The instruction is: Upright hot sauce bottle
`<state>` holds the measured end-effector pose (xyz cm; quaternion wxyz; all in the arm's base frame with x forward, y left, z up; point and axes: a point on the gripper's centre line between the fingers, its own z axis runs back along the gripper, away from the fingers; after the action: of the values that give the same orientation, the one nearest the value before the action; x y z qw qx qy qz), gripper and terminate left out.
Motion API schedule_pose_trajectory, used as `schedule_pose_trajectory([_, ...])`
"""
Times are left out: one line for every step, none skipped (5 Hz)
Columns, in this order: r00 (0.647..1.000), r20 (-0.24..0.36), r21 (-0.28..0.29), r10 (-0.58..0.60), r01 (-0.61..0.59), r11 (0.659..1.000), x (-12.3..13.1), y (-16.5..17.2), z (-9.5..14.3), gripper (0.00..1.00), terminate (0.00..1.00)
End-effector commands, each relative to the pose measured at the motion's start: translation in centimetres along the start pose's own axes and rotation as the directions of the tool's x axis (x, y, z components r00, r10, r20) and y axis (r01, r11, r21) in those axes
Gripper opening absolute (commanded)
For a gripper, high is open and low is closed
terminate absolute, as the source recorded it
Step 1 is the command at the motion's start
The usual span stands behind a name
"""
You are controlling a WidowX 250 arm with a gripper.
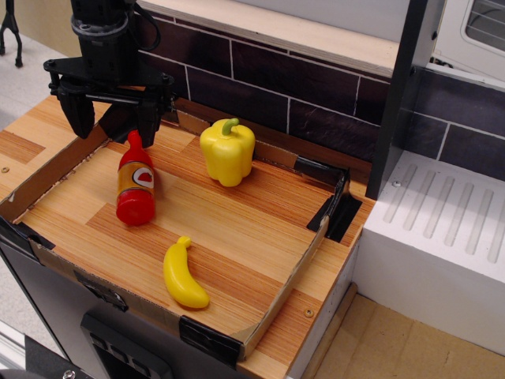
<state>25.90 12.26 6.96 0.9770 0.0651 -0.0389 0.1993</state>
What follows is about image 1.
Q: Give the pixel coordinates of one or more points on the cardboard fence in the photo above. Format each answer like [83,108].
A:
[266,251]

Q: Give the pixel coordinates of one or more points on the red hot sauce bottle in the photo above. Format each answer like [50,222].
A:
[136,184]

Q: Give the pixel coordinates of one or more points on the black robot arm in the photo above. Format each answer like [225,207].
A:
[119,120]

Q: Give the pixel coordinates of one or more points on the black tripod stand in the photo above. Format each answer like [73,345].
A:
[10,23]

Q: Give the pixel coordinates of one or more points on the white appliance with vent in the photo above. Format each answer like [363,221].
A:
[471,37]

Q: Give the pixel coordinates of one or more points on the black control panel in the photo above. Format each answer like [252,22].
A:
[120,356]

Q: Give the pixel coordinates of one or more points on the white sink drainboard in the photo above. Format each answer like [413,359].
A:
[433,249]

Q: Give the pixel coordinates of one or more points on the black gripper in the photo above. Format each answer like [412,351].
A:
[109,70]

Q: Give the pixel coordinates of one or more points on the wooden shelf ledge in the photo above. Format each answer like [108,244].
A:
[339,46]

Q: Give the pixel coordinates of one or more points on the yellow toy banana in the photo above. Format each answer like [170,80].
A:
[181,285]

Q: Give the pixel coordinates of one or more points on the yellow toy bell pepper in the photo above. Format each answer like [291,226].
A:
[228,148]

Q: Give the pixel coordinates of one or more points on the black vertical post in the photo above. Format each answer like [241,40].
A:
[418,40]

